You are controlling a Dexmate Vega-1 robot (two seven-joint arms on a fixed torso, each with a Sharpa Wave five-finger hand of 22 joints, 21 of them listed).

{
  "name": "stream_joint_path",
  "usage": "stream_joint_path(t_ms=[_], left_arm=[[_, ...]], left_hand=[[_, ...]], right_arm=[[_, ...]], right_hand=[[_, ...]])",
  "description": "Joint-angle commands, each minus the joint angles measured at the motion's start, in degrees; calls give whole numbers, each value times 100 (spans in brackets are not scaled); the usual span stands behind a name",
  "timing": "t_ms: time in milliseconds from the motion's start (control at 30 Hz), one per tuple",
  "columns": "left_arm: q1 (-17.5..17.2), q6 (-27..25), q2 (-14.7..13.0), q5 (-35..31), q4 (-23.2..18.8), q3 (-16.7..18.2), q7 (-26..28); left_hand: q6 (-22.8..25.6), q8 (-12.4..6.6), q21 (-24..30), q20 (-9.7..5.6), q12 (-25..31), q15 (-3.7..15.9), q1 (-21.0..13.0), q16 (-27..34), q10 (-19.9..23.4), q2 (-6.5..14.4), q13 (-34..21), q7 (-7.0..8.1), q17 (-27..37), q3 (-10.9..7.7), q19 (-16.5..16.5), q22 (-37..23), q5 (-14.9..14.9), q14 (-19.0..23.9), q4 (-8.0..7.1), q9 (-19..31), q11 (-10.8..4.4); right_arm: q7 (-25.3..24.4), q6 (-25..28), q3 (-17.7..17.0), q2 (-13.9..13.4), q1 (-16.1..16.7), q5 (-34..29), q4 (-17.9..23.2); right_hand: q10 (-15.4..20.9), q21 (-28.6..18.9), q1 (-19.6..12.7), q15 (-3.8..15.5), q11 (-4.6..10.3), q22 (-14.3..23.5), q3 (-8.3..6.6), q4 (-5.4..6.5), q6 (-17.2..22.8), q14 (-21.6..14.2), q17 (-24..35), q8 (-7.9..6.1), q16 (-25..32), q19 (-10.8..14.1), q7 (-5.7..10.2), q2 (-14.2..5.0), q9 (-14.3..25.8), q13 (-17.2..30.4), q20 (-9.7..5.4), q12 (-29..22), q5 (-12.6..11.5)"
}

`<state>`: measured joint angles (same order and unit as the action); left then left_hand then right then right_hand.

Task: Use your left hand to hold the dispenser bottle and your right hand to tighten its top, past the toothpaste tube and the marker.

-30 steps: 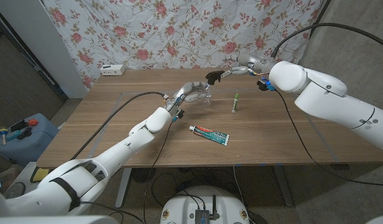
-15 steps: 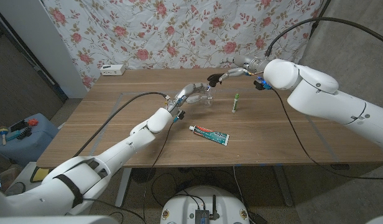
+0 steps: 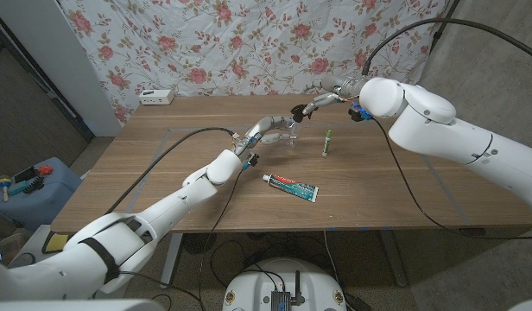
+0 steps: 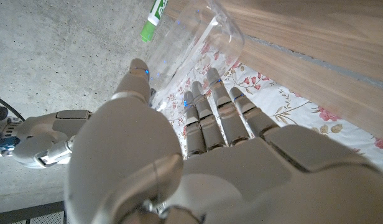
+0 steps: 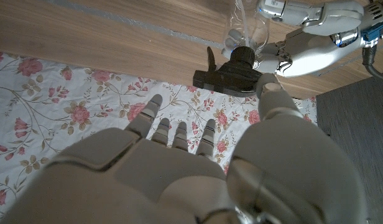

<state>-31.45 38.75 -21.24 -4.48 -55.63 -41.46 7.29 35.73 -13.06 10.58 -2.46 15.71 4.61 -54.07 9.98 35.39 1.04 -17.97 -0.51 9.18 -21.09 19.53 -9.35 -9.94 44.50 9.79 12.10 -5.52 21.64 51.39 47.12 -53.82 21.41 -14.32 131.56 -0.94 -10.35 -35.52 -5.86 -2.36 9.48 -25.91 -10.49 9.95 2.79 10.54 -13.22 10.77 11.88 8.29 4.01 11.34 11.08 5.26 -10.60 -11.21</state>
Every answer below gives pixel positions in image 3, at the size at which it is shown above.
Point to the green white marker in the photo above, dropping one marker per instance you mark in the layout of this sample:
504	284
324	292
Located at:
327	143

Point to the yellow blue rattle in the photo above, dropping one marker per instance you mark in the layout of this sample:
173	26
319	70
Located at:
4	182

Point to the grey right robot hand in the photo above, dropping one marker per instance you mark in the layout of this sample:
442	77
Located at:
339	86

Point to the black backdrop pole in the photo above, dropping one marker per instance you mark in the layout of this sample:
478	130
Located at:
443	23

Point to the orange toy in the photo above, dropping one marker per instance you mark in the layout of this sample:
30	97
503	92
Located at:
46	169

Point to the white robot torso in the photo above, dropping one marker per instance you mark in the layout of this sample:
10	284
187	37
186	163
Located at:
257	285

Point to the floral backdrop cloth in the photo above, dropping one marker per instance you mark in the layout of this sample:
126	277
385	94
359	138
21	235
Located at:
248	47

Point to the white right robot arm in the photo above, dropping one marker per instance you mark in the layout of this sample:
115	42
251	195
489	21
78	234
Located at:
443	129

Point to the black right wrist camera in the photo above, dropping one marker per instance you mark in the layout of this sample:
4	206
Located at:
360	113

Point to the toothpaste tube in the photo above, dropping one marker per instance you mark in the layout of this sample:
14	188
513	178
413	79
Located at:
292	188

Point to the grey tape table outline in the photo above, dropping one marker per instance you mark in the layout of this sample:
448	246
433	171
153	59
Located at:
205	128

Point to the clear plastic spray bottle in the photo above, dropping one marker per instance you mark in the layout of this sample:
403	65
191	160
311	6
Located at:
292	136

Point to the blue storage box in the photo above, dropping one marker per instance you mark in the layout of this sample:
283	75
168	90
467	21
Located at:
46	203

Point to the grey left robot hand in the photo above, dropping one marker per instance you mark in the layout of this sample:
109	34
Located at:
261	125

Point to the white table leg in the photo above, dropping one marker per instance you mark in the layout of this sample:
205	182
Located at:
171	259
393	259

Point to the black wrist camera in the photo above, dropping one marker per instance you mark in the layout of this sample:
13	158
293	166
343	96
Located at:
251	160
360	113

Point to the white power strip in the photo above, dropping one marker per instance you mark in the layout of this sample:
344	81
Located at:
156	97

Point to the black bristle brush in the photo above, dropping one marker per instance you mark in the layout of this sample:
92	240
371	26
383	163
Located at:
35	185

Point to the black block toy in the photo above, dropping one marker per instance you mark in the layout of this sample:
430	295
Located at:
26	174

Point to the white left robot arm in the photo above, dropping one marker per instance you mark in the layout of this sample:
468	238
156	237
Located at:
162	211

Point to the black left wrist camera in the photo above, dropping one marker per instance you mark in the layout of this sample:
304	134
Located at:
251	160

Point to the yellow black floor mat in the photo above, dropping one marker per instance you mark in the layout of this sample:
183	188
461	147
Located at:
54	243

